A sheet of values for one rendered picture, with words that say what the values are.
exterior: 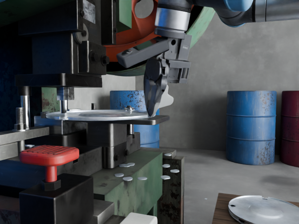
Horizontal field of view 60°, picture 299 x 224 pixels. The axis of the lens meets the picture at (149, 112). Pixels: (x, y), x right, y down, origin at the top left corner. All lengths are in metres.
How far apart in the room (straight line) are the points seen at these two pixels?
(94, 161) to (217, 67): 3.43
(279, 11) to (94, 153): 0.53
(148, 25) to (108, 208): 0.78
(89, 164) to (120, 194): 0.11
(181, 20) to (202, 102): 3.41
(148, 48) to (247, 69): 3.41
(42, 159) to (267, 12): 0.55
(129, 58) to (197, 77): 3.44
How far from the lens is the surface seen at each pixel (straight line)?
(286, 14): 0.67
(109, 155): 0.67
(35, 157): 0.38
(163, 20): 0.59
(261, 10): 0.67
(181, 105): 4.02
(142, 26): 1.09
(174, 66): 0.60
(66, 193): 0.39
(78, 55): 0.71
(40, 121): 0.75
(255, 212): 1.17
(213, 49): 4.00
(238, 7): 0.56
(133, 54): 0.57
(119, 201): 0.60
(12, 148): 0.63
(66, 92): 0.77
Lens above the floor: 0.84
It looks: 4 degrees down
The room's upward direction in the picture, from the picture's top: straight up
